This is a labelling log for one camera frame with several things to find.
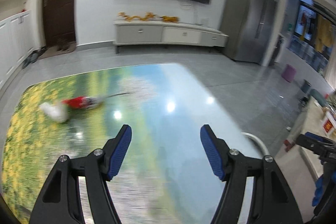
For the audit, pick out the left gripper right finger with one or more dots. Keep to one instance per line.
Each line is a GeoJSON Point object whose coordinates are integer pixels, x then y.
{"type": "Point", "coordinates": [255, 190]}

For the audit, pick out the white shoe cabinet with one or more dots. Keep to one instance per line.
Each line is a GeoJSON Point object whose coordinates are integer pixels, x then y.
{"type": "Point", "coordinates": [16, 37]}

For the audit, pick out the blue gloved right hand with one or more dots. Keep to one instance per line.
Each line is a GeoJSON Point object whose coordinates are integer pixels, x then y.
{"type": "Point", "coordinates": [319, 189]}

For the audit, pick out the golden dragon figurine left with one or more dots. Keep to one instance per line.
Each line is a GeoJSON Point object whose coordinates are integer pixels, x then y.
{"type": "Point", "coordinates": [148, 16]}

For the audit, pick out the white round trash bin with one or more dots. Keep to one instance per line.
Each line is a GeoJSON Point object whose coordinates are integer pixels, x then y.
{"type": "Point", "coordinates": [258, 142]}

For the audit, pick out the golden dragon figurine right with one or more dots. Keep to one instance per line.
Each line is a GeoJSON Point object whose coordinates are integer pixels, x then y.
{"type": "Point", "coordinates": [169, 19]}

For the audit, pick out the white plastic bag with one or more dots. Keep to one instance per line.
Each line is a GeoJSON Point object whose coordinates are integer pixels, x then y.
{"type": "Point", "coordinates": [57, 112]}

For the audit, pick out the red snack wrapper far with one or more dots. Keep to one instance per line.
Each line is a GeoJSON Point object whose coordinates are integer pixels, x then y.
{"type": "Point", "coordinates": [83, 102]}

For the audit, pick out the brown shoes pair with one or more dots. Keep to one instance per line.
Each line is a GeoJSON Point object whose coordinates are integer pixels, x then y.
{"type": "Point", "coordinates": [63, 45]}

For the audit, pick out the brown door mat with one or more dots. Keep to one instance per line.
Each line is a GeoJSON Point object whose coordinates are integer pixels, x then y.
{"type": "Point", "coordinates": [52, 51]}

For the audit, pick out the purple stool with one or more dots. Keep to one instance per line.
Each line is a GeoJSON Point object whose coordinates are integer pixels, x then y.
{"type": "Point", "coordinates": [288, 73]}

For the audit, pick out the white TV console cabinet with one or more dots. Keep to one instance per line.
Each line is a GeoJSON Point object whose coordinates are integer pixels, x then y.
{"type": "Point", "coordinates": [155, 32]}

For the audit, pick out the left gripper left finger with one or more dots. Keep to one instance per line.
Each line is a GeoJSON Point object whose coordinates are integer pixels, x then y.
{"type": "Point", "coordinates": [59, 199]}

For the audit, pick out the golden dragon figurine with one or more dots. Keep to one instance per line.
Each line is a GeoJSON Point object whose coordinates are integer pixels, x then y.
{"type": "Point", "coordinates": [169, 19]}
{"type": "Point", "coordinates": [148, 16]}

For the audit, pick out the grey slippers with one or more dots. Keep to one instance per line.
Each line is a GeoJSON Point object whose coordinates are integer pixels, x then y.
{"type": "Point", "coordinates": [33, 57]}

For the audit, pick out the grey steel refrigerator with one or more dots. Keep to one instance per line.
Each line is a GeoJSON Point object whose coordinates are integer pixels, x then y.
{"type": "Point", "coordinates": [248, 24]}

